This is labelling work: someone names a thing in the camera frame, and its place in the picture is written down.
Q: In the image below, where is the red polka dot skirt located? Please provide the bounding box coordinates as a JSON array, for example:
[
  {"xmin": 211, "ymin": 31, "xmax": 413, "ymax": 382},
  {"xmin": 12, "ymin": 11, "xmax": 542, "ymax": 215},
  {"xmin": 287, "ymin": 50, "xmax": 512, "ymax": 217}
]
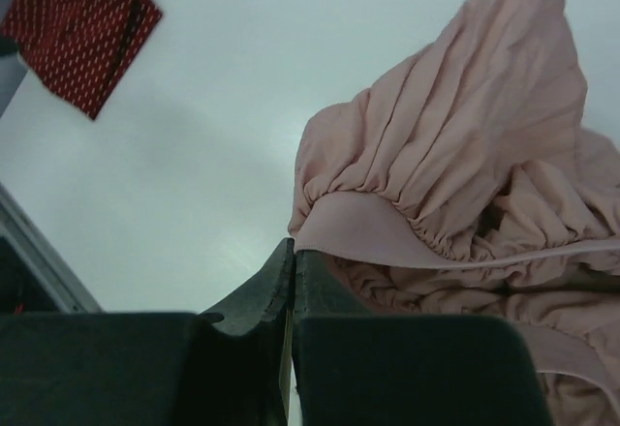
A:
[{"xmin": 1, "ymin": 0, "xmax": 163, "ymax": 120}]

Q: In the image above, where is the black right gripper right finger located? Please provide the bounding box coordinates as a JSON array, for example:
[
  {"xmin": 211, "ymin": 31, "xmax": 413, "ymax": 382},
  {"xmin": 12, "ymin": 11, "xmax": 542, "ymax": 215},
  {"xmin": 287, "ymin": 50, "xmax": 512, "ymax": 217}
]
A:
[{"xmin": 293, "ymin": 252, "xmax": 552, "ymax": 426}]

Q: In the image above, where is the aluminium mounting rail frame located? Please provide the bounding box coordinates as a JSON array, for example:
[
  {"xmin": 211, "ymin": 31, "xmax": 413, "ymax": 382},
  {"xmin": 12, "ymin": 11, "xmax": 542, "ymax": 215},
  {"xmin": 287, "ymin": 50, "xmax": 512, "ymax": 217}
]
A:
[{"xmin": 1, "ymin": 188, "xmax": 103, "ymax": 315}]

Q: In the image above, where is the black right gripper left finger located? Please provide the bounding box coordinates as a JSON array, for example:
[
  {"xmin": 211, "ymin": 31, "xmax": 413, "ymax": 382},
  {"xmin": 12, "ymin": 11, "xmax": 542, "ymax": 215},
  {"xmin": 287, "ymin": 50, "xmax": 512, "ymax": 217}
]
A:
[{"xmin": 1, "ymin": 239, "xmax": 295, "ymax": 425}]

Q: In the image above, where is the pink skirt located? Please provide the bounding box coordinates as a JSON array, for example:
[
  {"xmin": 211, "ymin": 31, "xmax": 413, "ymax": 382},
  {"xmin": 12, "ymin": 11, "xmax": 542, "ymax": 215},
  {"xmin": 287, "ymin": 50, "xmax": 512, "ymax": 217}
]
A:
[{"xmin": 288, "ymin": 0, "xmax": 619, "ymax": 425}]

